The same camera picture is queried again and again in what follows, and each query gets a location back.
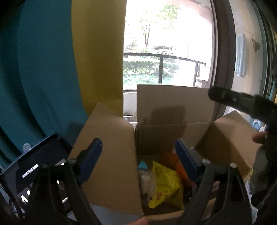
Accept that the teal curtain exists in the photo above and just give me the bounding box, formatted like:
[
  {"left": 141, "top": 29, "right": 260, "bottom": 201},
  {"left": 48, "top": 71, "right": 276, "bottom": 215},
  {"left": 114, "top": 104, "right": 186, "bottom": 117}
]
[{"left": 1, "top": 1, "right": 87, "bottom": 167}]

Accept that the person's left hand thumb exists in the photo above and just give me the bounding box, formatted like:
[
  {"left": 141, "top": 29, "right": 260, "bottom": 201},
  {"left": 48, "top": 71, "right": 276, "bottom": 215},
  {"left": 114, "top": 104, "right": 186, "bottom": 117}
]
[{"left": 126, "top": 217, "right": 149, "bottom": 225}]

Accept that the black tablet showing clock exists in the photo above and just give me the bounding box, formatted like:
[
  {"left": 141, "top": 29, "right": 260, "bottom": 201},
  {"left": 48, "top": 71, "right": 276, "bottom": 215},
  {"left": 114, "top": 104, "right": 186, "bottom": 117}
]
[{"left": 1, "top": 134, "right": 72, "bottom": 213}]

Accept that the yellow curtain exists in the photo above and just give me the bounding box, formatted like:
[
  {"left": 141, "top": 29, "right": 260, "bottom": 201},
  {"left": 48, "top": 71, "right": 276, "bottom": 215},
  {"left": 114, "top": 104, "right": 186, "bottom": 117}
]
[{"left": 71, "top": 1, "right": 126, "bottom": 115}]

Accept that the orange snack bag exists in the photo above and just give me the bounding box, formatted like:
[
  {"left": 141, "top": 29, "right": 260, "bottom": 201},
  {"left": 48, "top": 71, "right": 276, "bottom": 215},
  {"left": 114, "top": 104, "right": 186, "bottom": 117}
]
[{"left": 164, "top": 152, "right": 195, "bottom": 187}]

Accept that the yellow snack bag in box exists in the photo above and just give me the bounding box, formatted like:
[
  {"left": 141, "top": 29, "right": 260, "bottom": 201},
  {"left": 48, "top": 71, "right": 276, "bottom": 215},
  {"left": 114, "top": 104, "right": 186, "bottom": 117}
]
[{"left": 148, "top": 161, "right": 184, "bottom": 210}]

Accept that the brown cardboard box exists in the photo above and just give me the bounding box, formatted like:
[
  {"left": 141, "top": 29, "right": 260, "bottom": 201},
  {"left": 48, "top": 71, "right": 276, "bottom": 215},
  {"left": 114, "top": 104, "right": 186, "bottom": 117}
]
[{"left": 69, "top": 85, "right": 259, "bottom": 224}]

